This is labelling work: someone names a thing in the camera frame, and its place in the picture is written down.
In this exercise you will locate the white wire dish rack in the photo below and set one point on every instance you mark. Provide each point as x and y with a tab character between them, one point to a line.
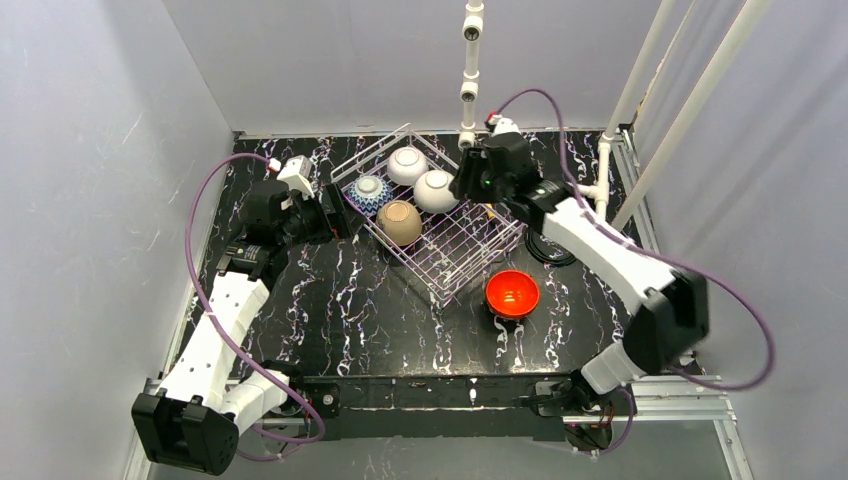
454	248

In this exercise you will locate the floral beige bowl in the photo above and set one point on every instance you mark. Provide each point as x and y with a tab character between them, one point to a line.
400	222

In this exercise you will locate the plain white bowl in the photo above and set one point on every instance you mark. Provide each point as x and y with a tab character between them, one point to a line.
406	165

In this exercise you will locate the white PVC pipe frame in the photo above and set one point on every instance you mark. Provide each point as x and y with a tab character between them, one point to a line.
578	55

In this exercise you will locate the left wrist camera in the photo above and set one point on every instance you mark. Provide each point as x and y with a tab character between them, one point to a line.
295	172

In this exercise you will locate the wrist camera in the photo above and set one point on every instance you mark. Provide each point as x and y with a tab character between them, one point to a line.
295	172
498	124

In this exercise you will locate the glossy orange bowl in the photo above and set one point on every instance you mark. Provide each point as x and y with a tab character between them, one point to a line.
512	294

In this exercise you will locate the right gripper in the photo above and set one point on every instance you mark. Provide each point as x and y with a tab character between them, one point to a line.
468	175

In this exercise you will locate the blue patterned bowl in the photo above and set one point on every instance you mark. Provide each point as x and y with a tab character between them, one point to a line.
369	194

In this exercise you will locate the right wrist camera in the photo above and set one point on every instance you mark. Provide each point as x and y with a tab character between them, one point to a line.
498	124

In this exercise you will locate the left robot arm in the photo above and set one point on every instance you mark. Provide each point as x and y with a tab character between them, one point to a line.
215	392

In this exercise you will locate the aluminium front rail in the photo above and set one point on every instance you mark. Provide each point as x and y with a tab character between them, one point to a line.
656	398

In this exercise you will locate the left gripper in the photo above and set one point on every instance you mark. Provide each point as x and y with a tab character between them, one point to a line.
333	211

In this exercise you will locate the white ribbed bowl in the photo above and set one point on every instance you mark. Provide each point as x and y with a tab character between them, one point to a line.
431	192

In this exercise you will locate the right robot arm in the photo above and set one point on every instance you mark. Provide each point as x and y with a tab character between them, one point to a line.
668	306

